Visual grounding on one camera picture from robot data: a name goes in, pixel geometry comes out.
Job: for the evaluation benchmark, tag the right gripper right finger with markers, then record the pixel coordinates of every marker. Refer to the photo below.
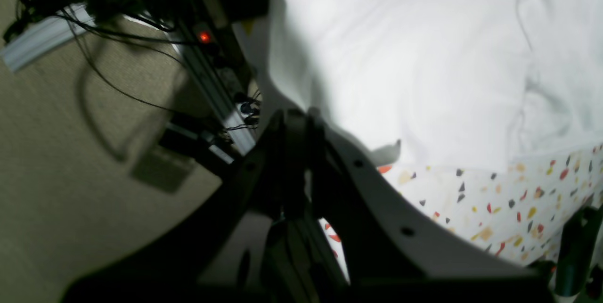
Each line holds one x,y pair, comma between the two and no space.
394,253

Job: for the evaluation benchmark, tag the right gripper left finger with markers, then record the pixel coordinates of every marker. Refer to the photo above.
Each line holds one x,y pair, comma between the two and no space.
235,248

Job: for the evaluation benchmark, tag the white T-shirt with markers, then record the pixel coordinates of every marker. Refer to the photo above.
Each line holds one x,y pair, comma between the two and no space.
469,83

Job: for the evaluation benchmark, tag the aluminium frame rail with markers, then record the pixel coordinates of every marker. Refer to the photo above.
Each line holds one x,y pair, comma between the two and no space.
218,85

